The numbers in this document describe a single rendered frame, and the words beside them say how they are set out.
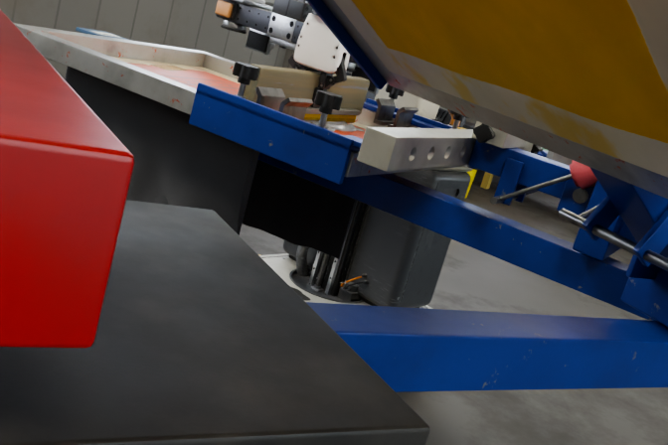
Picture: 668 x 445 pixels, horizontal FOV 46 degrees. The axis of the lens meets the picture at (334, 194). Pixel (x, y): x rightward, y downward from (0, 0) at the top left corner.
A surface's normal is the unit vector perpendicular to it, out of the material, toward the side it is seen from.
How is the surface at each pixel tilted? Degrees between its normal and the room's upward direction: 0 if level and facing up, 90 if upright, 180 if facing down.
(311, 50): 95
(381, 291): 90
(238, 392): 0
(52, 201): 90
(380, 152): 90
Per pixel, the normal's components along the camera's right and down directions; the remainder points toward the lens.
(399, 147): 0.83, 0.34
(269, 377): 0.27, -0.94
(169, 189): -0.65, 0.11
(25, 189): 0.47, 0.33
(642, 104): -0.67, 0.73
